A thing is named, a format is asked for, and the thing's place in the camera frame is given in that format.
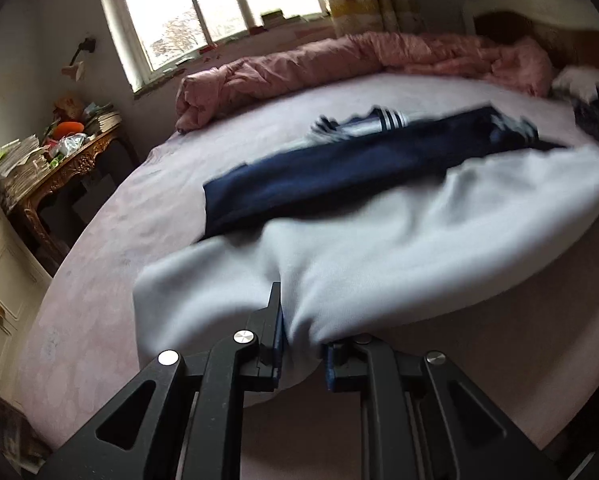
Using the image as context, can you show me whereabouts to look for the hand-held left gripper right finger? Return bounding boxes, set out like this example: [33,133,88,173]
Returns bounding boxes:
[323,332,563,480]

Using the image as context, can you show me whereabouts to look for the stack of papers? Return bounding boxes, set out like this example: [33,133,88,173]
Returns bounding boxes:
[0,135,47,211]

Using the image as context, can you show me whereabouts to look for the bed with pink sheet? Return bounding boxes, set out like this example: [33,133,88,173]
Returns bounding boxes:
[9,72,599,480]

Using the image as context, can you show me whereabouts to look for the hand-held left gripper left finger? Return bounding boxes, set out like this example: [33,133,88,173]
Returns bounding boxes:
[36,282,285,480]

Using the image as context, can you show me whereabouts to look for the clear plastic bag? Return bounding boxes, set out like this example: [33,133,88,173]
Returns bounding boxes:
[49,132,87,158]

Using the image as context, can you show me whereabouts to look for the carved wooden side table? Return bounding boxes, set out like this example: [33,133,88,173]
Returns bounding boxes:
[9,125,140,273]

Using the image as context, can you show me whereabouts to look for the wooden headboard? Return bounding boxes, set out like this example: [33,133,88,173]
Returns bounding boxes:
[472,10,599,73]

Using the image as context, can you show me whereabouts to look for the white cabinet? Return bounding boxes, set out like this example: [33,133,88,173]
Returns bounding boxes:
[0,165,55,396]

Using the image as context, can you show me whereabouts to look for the wall lamp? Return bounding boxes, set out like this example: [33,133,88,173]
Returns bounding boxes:
[62,35,97,81]

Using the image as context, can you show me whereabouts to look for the pink duvet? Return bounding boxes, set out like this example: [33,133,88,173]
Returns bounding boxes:
[175,31,555,133]

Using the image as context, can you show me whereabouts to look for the stack of books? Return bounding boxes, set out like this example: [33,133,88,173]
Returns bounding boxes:
[84,102,122,133]

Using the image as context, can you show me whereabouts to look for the white and navy jacket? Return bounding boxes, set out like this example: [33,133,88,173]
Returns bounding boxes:
[132,104,599,396]

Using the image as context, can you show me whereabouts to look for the books on windowsill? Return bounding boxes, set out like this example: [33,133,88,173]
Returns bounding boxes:
[260,9,305,26]

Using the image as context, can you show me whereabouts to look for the white pillow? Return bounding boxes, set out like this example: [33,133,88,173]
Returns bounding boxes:
[552,65,599,101]

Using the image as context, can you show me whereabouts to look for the white framed window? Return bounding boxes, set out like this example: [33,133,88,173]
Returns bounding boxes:
[93,0,330,93]

